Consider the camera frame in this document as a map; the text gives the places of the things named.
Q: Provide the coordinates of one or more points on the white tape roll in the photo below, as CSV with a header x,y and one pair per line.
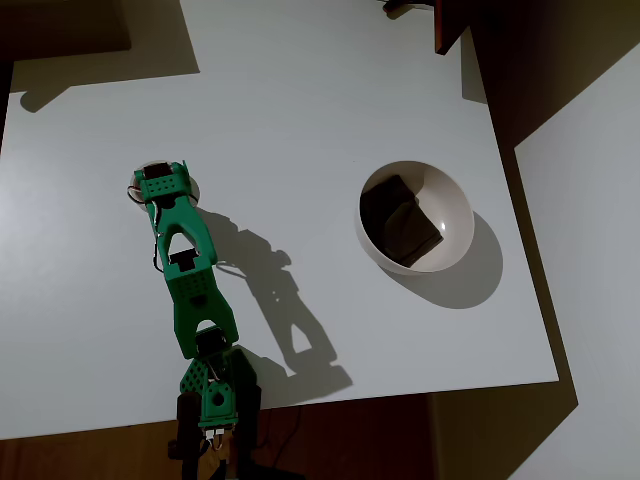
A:
x,y
134,176

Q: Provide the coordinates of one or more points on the dark brown furniture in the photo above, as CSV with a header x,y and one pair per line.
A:
x,y
60,25

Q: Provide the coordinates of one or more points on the black folded cloth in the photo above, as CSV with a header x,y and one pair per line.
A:
x,y
400,225

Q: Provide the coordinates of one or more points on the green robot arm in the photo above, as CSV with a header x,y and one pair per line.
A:
x,y
197,295

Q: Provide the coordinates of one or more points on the black table clamp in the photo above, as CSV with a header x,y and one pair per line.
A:
x,y
187,415

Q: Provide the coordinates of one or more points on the brown wooden board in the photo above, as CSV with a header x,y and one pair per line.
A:
x,y
447,25

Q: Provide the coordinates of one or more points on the white bowl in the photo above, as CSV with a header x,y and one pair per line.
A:
x,y
452,200

